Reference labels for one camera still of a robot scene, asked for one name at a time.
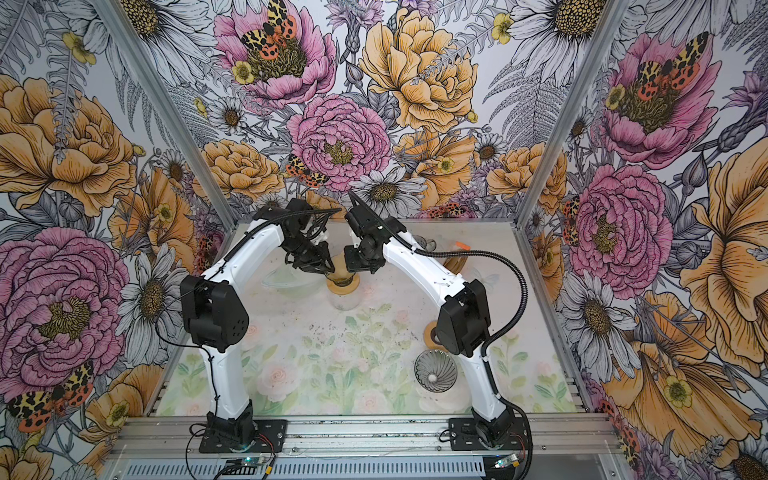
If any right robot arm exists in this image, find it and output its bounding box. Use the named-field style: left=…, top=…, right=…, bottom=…
left=344, top=193, right=527, bottom=449

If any left corner frame post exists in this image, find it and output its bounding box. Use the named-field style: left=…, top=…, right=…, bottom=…
left=94, top=1, right=237, bottom=230

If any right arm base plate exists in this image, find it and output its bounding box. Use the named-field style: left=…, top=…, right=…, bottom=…
left=448, top=417, right=530, bottom=451

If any aluminium front rail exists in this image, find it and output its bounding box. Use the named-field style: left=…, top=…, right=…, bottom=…
left=108, top=412, right=620, bottom=460

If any grey glass dripper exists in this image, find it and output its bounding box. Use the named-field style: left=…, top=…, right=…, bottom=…
left=414, top=349, right=458, bottom=393

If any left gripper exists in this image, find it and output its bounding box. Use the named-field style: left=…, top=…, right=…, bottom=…
left=281, top=230, right=335, bottom=275

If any grey ribbed glass pitcher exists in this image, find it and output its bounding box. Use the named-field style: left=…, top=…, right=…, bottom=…
left=414, top=235, right=437, bottom=252

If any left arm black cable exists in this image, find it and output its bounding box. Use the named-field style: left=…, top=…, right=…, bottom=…
left=152, top=206, right=343, bottom=421

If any wooden ring dripper holder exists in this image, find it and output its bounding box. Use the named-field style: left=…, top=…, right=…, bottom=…
left=326, top=274, right=360, bottom=296
left=423, top=321, right=446, bottom=352

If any brown coffee filter stack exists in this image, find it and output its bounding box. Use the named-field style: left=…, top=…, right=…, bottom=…
left=443, top=241, right=471, bottom=275

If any clear glass carafe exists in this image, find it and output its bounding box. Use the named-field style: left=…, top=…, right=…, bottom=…
left=329, top=292, right=362, bottom=311

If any right corner frame post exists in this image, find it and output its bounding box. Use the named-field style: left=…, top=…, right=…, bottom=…
left=515, top=0, right=631, bottom=231

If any corner frame post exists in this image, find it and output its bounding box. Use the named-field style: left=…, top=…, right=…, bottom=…
left=515, top=0, right=631, bottom=231
left=94, top=1, right=237, bottom=230

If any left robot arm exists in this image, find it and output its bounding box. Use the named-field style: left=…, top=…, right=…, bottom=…
left=180, top=199, right=341, bottom=451

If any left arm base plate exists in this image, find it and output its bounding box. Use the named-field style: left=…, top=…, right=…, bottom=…
left=198, top=418, right=288, bottom=454

